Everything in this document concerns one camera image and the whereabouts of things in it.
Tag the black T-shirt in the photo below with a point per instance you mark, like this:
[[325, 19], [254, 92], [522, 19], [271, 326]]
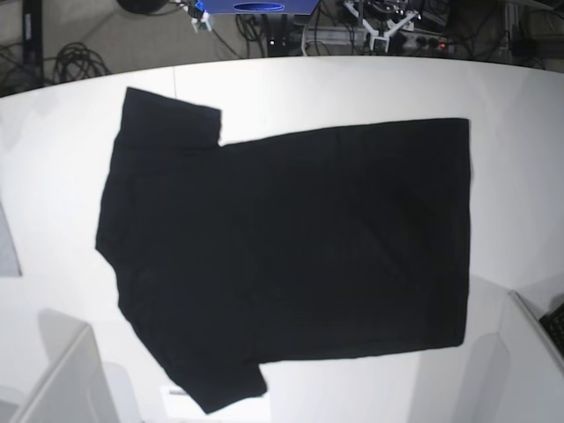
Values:
[[338, 243]]

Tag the white power strip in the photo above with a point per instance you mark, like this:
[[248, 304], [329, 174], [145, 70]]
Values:
[[340, 36]]

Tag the blue box with oval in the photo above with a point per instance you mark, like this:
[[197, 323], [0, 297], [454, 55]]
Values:
[[299, 7]]

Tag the white left partition panel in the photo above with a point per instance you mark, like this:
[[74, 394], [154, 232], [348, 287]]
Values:
[[74, 387]]

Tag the white partition panel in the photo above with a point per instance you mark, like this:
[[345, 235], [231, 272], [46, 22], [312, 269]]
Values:
[[514, 374], [74, 387]]

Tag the black keyboard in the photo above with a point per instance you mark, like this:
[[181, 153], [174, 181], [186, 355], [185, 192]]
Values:
[[553, 324]]

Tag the white right partition panel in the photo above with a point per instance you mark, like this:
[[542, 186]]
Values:
[[514, 374]]

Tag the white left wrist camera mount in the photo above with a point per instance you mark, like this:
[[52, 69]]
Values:
[[380, 32]]

